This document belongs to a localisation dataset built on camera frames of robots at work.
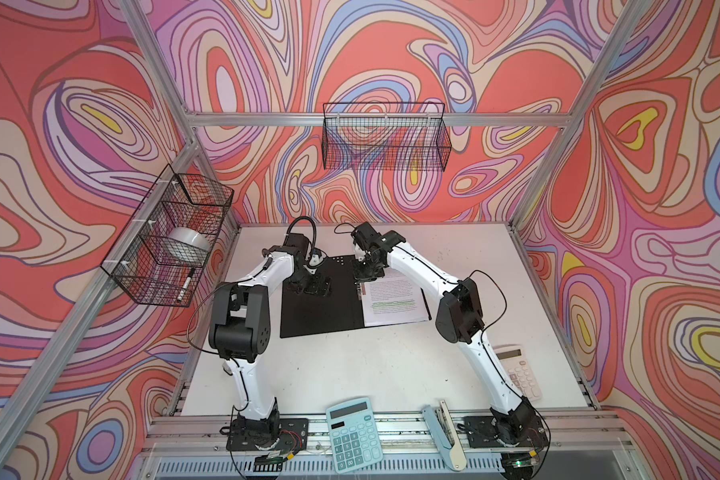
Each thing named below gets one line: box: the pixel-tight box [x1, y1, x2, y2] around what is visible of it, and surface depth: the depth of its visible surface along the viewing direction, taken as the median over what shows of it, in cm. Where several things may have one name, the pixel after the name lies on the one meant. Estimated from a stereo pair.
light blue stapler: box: [421, 400, 468, 472], surface depth 72 cm
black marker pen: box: [177, 267, 195, 301], surface depth 74 cm
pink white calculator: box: [493, 344, 543, 402], surface depth 84 cm
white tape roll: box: [168, 227, 212, 260], surface depth 74 cm
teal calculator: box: [326, 397, 384, 475], surface depth 73 cm
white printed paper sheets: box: [363, 267, 430, 327], surface depth 98 cm
